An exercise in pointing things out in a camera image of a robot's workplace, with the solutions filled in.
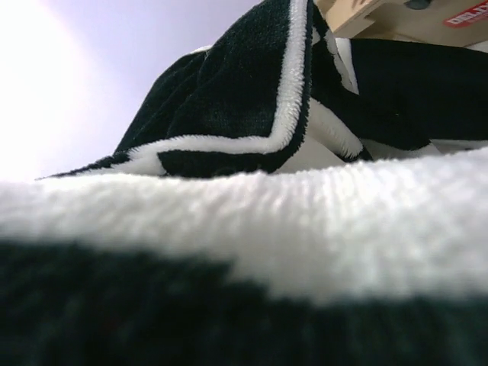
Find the black white checkered pillowcase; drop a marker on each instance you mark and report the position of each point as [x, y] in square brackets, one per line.
[282, 197]

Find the tan plastic toolbox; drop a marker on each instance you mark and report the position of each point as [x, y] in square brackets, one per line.
[449, 23]

